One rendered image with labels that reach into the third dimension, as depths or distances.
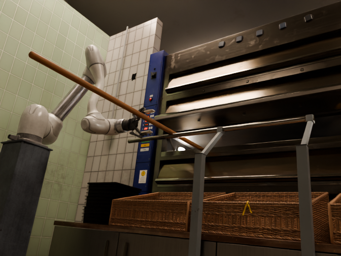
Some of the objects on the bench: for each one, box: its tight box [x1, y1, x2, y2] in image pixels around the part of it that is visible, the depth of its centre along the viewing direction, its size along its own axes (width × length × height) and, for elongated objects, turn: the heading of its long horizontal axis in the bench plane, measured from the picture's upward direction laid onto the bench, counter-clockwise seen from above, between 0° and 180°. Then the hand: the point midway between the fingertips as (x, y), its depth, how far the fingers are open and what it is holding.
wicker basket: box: [201, 192, 330, 244], centre depth 156 cm, size 49×56×28 cm
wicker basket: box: [109, 192, 226, 232], centre depth 189 cm, size 49×56×28 cm
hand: (150, 121), depth 181 cm, fingers open, 13 cm apart
